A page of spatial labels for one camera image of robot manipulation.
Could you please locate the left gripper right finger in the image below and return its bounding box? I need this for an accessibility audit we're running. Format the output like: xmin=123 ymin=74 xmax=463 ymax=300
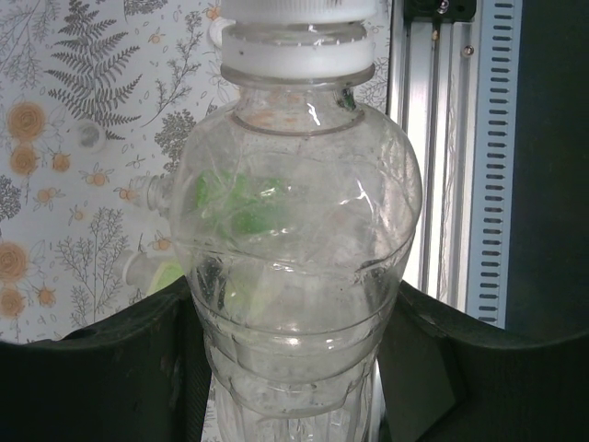
xmin=375 ymin=278 xmax=589 ymax=442

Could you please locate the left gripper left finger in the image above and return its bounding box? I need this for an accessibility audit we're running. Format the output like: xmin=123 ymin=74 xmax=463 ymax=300
xmin=0 ymin=287 xmax=214 ymax=442

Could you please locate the bottle with yellow-green label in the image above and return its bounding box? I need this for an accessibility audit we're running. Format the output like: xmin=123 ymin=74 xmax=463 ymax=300
xmin=112 ymin=250 xmax=188 ymax=298

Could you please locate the clear unlabelled plastic bottle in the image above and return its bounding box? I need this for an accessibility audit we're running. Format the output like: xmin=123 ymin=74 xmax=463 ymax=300
xmin=167 ymin=17 xmax=424 ymax=442

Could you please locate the white cap with blue print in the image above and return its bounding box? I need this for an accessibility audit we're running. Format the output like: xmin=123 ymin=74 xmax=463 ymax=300
xmin=219 ymin=0 xmax=392 ymax=27

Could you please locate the white bottle cap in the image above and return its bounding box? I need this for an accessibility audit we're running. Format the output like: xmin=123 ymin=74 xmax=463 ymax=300
xmin=209 ymin=17 xmax=227 ymax=50

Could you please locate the grey metal base panel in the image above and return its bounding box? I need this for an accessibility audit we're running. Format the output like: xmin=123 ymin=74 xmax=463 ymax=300
xmin=504 ymin=0 xmax=589 ymax=343

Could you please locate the floral patterned tablecloth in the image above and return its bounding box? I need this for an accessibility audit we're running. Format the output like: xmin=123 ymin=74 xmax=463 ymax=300
xmin=0 ymin=0 xmax=393 ymax=344

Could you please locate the grey slotted cable duct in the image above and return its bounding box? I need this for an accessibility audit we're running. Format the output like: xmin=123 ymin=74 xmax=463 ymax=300
xmin=464 ymin=0 xmax=524 ymax=331

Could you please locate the aluminium front rail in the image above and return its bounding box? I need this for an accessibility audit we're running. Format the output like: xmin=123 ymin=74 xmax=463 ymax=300
xmin=386 ymin=0 xmax=480 ymax=319

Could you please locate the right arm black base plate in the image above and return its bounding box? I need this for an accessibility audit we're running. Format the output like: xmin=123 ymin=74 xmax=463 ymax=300
xmin=403 ymin=0 xmax=482 ymax=22

